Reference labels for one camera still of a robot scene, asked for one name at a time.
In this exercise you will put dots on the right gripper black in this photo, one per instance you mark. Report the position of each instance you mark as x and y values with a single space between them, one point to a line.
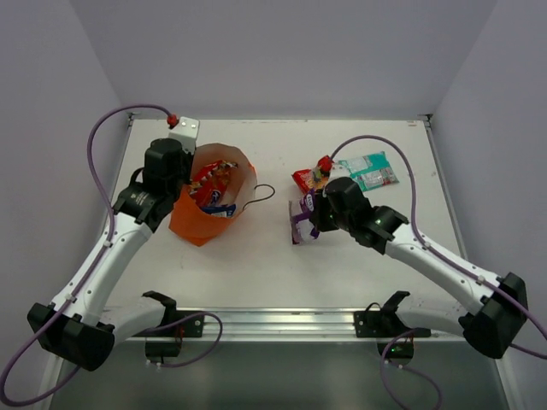
316 214

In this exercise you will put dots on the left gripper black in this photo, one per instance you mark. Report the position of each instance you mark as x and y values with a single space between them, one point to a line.
184 169

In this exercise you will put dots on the red gummy snack bag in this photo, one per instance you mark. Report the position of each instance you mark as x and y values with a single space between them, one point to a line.
313 178

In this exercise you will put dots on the red mixed candy bag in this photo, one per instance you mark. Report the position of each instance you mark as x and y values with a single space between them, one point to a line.
210 183

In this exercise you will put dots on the teal snack packet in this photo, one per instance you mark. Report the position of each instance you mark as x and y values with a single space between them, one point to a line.
370 172

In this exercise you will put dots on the purple snack bag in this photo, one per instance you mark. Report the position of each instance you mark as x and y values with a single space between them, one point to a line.
300 212

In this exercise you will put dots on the orange paper bag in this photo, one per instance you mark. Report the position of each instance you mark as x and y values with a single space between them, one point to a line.
188 222

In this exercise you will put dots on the blue snack bag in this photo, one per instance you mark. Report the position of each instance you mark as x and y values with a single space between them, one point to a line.
222 211

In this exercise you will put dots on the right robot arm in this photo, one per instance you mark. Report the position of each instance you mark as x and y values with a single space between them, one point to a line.
487 310

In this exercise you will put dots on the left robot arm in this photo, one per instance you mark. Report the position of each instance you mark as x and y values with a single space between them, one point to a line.
75 326

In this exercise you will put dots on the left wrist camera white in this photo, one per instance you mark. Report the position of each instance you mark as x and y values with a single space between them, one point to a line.
184 130

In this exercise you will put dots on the aluminium rail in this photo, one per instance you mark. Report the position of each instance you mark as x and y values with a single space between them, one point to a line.
279 326

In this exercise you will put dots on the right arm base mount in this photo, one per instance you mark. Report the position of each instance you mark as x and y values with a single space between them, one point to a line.
381 321

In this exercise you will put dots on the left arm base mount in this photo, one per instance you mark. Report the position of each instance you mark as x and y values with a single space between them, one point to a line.
167 344

